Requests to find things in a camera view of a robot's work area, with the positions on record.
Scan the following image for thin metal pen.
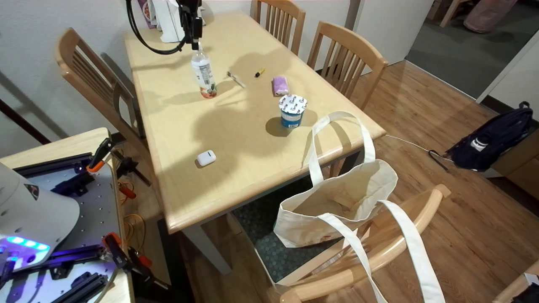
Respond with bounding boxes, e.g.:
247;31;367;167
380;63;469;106
227;71;244;90

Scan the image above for cream canvas tote bag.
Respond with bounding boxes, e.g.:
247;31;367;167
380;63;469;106
272;111;444;303

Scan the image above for white blue yogurt cup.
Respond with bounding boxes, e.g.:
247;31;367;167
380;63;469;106
279;95;308;128

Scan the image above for wooden chair far end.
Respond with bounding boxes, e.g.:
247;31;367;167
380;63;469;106
250;0;306;54

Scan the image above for small white earbuds case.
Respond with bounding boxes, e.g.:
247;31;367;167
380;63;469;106
195;150;217;167

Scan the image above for clear plastic bottle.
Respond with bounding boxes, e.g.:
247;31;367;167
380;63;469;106
190;51;217;98

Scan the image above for side table with tools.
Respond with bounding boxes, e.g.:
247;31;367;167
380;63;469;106
0;128;173;303

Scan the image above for purple cylindrical tube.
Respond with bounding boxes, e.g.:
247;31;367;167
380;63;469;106
271;76;289;96

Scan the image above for wooden chair holding bag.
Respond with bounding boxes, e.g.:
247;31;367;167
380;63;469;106
225;184;453;303

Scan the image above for dark blue backpack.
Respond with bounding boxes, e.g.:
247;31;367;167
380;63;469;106
446;101;533;172

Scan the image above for wooden chair at left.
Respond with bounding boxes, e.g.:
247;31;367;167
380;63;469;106
55;29;148;152

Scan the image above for wooden chair far right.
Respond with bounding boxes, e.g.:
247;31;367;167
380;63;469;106
306;22;387;110

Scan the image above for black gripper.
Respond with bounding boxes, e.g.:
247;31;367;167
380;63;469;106
175;0;202;51

